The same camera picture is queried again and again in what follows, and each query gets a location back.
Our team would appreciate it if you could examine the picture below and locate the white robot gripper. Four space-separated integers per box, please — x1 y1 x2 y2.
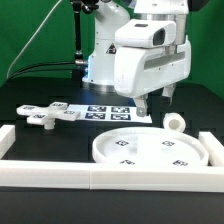
114 40 191 117

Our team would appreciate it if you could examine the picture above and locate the white round table top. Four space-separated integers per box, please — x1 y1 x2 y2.
92 127 209 167

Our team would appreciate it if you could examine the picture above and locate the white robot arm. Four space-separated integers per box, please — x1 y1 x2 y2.
83 0 210 117

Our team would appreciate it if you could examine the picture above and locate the white marker sheet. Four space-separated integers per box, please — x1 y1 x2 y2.
68 104 152 123

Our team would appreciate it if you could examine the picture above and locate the white right fence bar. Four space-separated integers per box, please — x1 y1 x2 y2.
198 132 224 167

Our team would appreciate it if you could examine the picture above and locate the white fence bar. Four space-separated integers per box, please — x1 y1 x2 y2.
0 160 224 193
198 132 224 167
0 125 16 159

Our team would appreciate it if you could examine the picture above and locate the white cross-shaped table base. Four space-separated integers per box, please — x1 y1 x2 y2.
16 102 81 130

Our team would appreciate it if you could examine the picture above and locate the white left fence bar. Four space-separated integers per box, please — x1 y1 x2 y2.
0 125 16 159

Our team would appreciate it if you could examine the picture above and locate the white front fence bar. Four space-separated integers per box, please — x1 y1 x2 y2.
0 160 224 193

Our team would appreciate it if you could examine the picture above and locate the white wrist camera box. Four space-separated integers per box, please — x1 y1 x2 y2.
115 19 176 49

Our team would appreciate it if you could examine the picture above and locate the black camera stand pole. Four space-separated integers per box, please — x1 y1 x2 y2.
69 0 100 80

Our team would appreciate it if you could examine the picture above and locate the black cable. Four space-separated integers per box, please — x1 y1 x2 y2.
5 61 78 83

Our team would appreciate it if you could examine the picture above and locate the white cable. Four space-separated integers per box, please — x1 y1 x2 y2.
5 0 63 80

